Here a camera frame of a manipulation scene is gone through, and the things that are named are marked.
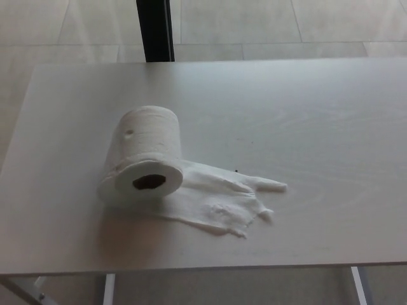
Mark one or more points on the black vertical post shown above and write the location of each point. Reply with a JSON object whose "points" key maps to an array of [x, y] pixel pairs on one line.
{"points": [[157, 30]]}

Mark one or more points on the white toilet paper roll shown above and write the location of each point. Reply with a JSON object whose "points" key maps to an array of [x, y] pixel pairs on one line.
{"points": [[146, 139]]}

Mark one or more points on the white metal table leg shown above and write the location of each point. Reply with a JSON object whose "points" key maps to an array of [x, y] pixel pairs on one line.
{"points": [[108, 290], [360, 286]]}

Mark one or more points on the grey diagonal table brace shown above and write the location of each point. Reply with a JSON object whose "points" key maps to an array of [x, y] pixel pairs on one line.
{"points": [[23, 290]]}

